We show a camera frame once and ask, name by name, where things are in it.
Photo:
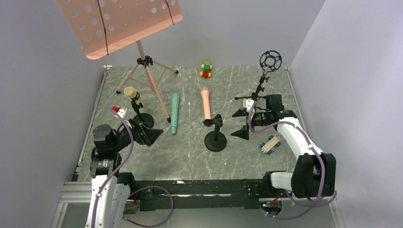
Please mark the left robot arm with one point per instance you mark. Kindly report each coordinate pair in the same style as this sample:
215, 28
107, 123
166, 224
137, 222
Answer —
110, 188

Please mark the black mic stand with clip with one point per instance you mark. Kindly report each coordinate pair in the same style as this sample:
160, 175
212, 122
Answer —
215, 140

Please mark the beige blue brick car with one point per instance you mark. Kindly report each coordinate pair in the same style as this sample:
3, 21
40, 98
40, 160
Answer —
267, 147

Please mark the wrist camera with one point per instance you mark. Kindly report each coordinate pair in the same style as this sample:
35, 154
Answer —
246, 105
124, 112

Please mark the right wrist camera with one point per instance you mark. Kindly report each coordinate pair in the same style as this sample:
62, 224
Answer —
246, 105

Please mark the black shock-mount boom stand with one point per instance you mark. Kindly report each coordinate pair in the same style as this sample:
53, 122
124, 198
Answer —
270, 61

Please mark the pink toy microphone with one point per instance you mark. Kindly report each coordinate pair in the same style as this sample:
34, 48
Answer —
206, 102

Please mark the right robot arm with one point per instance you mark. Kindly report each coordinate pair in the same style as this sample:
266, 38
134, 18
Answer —
314, 174

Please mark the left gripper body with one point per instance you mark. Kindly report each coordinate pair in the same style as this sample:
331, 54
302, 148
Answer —
138, 131

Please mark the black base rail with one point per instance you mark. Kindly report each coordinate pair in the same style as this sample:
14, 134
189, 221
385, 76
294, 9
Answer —
200, 194

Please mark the pink music stand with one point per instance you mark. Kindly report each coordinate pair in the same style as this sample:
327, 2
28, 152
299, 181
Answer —
105, 26

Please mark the green red brick car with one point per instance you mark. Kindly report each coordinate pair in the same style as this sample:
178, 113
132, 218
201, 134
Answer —
206, 69

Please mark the yellow toy microphone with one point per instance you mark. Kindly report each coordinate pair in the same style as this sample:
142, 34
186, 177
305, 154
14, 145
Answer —
131, 93

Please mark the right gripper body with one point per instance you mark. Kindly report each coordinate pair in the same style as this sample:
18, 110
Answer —
251, 118

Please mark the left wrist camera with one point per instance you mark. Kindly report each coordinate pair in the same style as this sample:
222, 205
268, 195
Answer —
124, 112

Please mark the green toy microphone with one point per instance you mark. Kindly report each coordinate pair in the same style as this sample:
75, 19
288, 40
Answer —
174, 112

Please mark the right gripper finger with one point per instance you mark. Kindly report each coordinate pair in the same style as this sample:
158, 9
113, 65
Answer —
240, 113
243, 133

